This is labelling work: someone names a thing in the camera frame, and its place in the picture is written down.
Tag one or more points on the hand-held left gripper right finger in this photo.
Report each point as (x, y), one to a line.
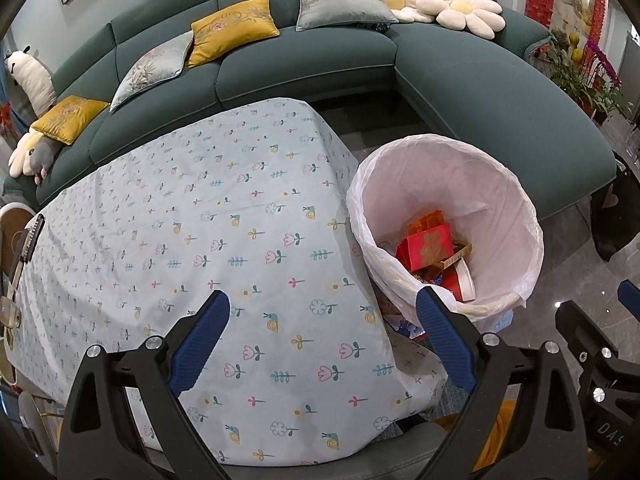
(445, 340)

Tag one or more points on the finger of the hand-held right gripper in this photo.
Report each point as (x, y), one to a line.
(585, 330)
(630, 300)

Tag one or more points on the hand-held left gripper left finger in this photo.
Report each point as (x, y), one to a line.
(200, 345)

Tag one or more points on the red paper cup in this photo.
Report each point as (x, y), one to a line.
(457, 285)

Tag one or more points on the red box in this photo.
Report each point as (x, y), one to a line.
(425, 250)

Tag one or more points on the orange plastic bag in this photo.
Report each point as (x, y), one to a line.
(427, 221)

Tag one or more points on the bin with white plastic liner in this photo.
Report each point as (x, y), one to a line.
(450, 180)

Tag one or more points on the black bag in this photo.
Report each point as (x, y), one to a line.
(617, 225)

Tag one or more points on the yellow garment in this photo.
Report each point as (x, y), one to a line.
(495, 440)

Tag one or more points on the floral tablecloth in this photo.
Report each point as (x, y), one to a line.
(200, 210)

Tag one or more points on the dark ridged bar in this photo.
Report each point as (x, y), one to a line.
(27, 255)

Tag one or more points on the potted orchid plant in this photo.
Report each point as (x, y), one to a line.
(585, 80)

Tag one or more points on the grey plush toy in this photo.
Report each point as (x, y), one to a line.
(42, 157)

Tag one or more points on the small cream flower cushion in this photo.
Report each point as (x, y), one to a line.
(20, 157)

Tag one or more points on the yellow ornament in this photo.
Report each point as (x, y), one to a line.
(575, 45)

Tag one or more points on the yellow embroidered pillow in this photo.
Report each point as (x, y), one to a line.
(70, 117)
(235, 30)

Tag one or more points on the grey embroidered pillow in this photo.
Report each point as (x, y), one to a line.
(152, 70)
(345, 5)

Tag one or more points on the teal sectional sofa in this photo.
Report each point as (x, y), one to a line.
(310, 75)

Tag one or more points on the white plush toy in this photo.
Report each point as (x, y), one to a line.
(32, 80)

